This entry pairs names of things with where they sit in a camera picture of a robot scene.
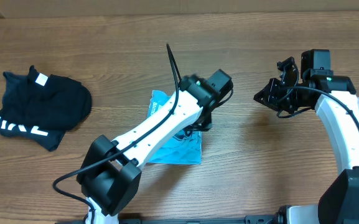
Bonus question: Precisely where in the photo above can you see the light blue printed t-shirt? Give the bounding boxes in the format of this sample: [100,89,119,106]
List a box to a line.
[147,90,202,165]

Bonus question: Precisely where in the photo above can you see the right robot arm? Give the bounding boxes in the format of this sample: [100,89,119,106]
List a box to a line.
[254,49,359,223]

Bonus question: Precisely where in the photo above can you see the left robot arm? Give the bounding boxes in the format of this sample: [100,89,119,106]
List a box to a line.
[77,70,233,223]

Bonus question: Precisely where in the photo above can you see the black folded t-shirt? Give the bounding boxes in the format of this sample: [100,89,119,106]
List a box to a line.
[0,65,92,151]

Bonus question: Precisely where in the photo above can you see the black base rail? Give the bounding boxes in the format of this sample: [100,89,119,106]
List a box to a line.
[119,215,277,224]

